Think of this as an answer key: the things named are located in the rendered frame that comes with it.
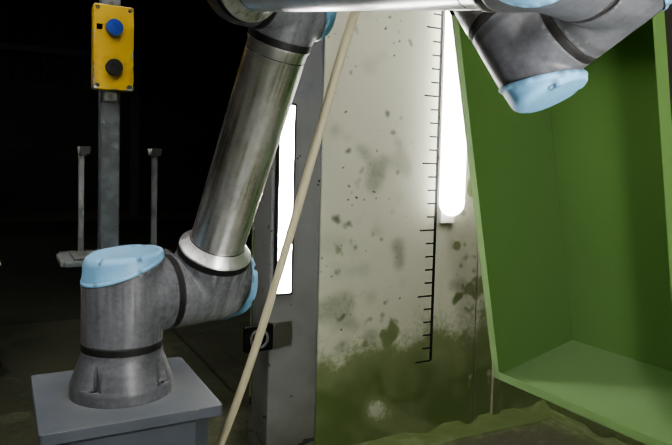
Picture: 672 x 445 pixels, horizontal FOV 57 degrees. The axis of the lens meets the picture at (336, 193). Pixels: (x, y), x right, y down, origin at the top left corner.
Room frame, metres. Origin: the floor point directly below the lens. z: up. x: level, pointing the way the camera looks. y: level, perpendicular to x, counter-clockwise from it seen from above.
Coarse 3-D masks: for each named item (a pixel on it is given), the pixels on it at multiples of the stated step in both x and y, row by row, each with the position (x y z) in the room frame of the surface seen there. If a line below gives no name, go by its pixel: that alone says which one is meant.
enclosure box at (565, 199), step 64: (640, 64) 1.64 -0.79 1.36; (512, 128) 1.84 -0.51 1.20; (576, 128) 1.85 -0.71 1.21; (640, 128) 1.67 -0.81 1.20; (512, 192) 1.85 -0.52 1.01; (576, 192) 1.89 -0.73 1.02; (640, 192) 1.70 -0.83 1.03; (512, 256) 1.85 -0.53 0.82; (576, 256) 1.93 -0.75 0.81; (640, 256) 1.73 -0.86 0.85; (512, 320) 1.86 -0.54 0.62; (576, 320) 1.97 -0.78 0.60; (640, 320) 1.77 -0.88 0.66; (512, 384) 1.76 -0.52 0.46; (576, 384) 1.71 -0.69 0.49; (640, 384) 1.66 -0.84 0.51
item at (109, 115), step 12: (120, 0) 2.00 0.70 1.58; (108, 108) 1.98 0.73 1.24; (108, 120) 1.98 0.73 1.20; (108, 132) 1.98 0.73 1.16; (108, 144) 1.98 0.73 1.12; (108, 156) 1.98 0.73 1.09; (108, 168) 1.98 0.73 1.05; (108, 180) 1.98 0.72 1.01; (108, 192) 1.98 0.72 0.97; (108, 204) 1.98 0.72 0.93; (108, 216) 1.98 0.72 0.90; (108, 228) 1.98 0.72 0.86; (108, 240) 1.98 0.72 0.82
